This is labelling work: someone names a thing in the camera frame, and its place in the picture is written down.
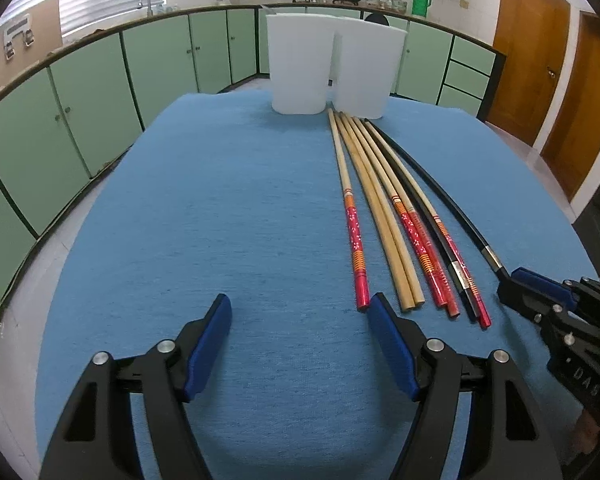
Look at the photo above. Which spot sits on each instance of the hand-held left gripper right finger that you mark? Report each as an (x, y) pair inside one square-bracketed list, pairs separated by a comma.
[(392, 340)]

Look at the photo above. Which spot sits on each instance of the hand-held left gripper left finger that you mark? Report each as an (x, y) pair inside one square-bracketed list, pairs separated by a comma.
[(212, 340)]

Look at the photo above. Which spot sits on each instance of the black chopstick with silver band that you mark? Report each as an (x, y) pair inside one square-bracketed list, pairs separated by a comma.
[(460, 210), (465, 301)]

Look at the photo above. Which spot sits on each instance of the white plastic container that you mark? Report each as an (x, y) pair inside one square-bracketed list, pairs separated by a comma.
[(365, 75), (300, 70)]

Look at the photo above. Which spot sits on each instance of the person's right hand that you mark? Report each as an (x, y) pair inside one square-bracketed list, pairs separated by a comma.
[(589, 432)]

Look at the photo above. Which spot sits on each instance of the brown wooden door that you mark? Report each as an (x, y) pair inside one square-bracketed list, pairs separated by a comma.
[(525, 60), (585, 110)]

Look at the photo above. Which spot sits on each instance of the green lower kitchen cabinets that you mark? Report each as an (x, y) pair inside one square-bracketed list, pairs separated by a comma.
[(95, 100)]

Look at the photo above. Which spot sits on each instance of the black chair back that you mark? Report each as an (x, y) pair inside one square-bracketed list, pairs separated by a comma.
[(377, 19)]

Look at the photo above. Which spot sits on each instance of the row of glass jars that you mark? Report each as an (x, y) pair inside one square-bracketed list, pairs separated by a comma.
[(386, 4)]

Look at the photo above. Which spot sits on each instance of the bottles beside sink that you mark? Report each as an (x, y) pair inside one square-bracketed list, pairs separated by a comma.
[(164, 9)]

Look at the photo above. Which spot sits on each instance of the cardboard board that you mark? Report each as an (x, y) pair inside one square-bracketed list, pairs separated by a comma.
[(42, 22)]

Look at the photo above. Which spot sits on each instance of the white wall-mount device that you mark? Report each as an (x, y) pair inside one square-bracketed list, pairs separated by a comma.
[(17, 27)]

